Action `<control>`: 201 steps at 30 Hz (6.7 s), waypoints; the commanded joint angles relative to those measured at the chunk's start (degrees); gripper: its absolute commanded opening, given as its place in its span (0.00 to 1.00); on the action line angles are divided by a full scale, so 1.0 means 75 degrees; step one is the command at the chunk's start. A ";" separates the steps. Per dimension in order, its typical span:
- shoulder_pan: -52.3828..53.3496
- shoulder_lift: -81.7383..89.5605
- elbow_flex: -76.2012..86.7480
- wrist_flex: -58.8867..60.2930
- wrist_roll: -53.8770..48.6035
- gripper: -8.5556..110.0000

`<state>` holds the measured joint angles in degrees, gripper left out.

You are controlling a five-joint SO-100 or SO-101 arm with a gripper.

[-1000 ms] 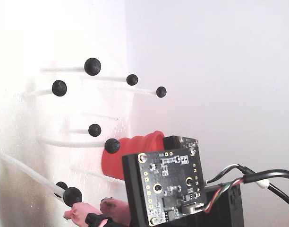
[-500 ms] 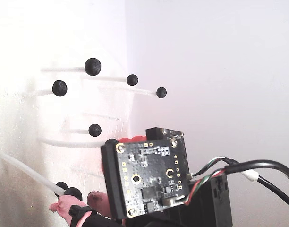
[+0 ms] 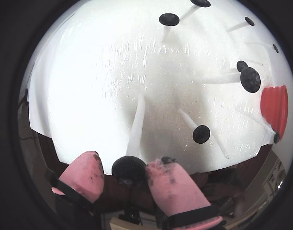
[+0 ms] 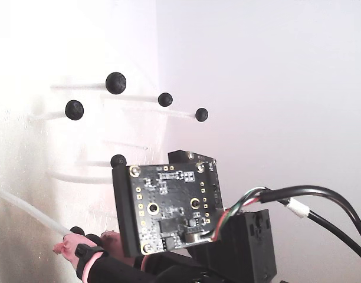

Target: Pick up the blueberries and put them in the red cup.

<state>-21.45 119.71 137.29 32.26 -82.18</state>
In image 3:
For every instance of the pink covered gripper finger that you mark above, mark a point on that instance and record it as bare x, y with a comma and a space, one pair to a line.
175, 189
82, 175

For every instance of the red collapsible silicone cup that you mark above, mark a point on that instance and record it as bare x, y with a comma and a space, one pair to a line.
275, 107

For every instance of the tall white stick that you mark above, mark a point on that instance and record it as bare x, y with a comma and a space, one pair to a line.
137, 129

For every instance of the white peg drying rack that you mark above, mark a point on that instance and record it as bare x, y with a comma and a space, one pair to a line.
101, 83

